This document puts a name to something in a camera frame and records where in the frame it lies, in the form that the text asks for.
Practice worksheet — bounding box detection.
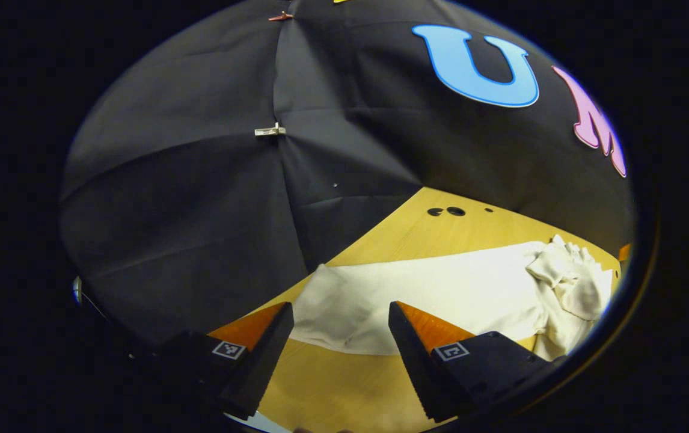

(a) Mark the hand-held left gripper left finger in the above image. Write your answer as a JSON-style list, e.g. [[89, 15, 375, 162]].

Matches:
[[131, 302, 295, 420]]

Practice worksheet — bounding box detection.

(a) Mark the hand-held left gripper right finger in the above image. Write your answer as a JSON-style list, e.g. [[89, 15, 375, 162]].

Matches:
[[388, 301, 568, 423]]

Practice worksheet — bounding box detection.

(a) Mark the white garment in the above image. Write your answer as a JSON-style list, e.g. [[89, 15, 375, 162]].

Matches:
[[289, 235, 616, 361]]

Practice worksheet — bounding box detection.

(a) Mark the black backdrop cloth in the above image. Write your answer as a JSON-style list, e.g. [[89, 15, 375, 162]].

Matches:
[[59, 0, 637, 346]]

